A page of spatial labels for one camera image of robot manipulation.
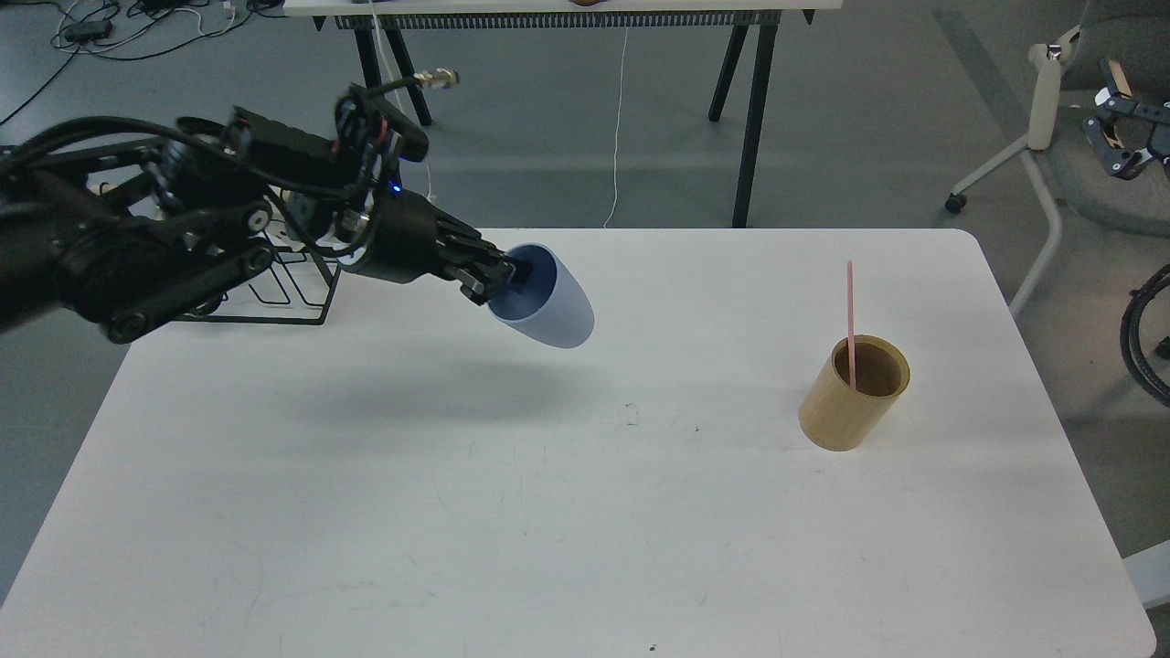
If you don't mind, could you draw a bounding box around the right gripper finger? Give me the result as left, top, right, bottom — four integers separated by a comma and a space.
1081, 89, 1169, 180

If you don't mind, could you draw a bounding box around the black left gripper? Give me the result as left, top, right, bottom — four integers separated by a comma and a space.
340, 192, 535, 306

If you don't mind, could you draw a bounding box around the blue plastic cup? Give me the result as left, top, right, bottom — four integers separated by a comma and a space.
486, 244, 596, 349

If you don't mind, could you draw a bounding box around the pink chopstick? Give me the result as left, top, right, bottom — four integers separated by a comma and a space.
846, 260, 856, 391

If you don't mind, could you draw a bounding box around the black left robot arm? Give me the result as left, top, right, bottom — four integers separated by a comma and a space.
1, 69, 537, 345

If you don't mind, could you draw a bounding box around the grey office chair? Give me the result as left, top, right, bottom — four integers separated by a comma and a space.
944, 1, 1169, 315

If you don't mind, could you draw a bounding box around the bamboo cylinder holder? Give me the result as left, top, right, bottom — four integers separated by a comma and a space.
798, 334, 911, 452

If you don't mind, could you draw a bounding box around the background trestle table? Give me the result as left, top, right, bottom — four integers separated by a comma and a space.
281, 1, 844, 228

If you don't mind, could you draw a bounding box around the white hanging cable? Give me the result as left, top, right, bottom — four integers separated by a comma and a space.
601, 27, 628, 228

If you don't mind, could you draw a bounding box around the black wire mug rack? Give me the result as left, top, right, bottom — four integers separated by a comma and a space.
87, 178, 344, 325

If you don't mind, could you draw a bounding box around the floor cables and adapter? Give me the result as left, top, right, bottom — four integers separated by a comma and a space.
0, 0, 275, 124

